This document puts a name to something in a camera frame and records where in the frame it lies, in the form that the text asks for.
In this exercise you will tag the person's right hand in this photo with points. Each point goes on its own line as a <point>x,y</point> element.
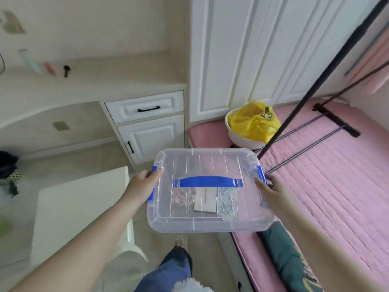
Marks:
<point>275,197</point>

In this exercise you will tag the person's left hand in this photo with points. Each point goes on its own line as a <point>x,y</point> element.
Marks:
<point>142,188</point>

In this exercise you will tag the cake-shaped pink round compact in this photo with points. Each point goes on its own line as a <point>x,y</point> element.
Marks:
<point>182,196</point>

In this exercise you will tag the ornate silver blue palette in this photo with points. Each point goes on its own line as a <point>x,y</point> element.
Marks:
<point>226,203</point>

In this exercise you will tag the clear plastic box blue handle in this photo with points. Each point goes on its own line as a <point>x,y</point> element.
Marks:
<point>188,227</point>

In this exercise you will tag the black white Mooekiss palette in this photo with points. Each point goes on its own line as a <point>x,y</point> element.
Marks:
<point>205,199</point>

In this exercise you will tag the black makeup brush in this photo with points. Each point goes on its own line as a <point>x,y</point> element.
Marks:
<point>67,69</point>

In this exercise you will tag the pink lip gloss bottle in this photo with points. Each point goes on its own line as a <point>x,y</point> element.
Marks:
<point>49,69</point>

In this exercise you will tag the light blue spray bottle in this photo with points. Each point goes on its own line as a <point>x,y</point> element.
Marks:
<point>30,62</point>

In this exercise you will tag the person's left forearm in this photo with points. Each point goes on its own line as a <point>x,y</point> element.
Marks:
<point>76,255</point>

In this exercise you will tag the person's right forearm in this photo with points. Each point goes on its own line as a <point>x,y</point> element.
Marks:
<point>334,258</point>

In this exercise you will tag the white cabinet door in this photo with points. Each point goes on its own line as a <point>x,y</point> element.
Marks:
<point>152,138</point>

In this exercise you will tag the dark green garment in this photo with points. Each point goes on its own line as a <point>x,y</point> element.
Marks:
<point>282,255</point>

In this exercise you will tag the white chair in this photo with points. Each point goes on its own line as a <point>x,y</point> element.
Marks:
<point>82,203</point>

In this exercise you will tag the white perforated shoe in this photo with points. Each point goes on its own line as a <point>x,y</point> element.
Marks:
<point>181,242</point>

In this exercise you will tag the yellow plastic bag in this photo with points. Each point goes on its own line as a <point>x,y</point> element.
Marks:
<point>249,121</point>

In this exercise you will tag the black clothes rack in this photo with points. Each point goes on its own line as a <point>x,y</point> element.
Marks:
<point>337,121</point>

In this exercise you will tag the white knit top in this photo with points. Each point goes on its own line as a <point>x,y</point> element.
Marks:
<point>191,287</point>

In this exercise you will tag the black bag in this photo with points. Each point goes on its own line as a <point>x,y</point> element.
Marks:
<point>7,167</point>

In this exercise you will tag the white wardrobe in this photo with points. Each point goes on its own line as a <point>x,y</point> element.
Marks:
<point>243,57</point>

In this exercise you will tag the pink hanging fabric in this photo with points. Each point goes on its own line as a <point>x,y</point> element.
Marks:
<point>377,69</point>

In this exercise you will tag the gold wall socket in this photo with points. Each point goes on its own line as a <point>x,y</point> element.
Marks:
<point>13,24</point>

